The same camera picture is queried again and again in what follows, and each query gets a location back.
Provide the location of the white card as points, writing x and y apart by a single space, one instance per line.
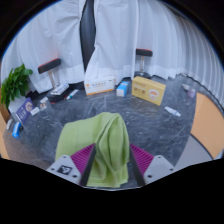
35 111

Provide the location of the light green towel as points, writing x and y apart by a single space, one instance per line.
110 140

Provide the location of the small picture packet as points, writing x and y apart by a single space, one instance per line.
43 100

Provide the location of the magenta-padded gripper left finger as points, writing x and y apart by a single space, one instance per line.
81 160

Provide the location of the yellow cardboard box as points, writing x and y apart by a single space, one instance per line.
148 90

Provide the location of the small blue white box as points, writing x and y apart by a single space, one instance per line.
122 89

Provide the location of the white booklet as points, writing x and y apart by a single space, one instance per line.
59 89

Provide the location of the green potted plant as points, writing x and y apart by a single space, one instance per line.
15 83

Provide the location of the purple cardboard box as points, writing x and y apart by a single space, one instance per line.
25 110

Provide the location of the white blue tube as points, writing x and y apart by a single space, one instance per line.
72 94

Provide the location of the white flat packet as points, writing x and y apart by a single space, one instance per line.
9 124

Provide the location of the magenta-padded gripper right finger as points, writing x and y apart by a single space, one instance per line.
143 160

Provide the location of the white orange cardboard box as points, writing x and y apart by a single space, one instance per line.
99 86

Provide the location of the small purple container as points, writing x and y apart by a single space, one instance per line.
191 92

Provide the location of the red black bar stool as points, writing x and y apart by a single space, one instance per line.
144 52
49 65

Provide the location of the white curtain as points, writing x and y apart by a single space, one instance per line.
50 33
133 26

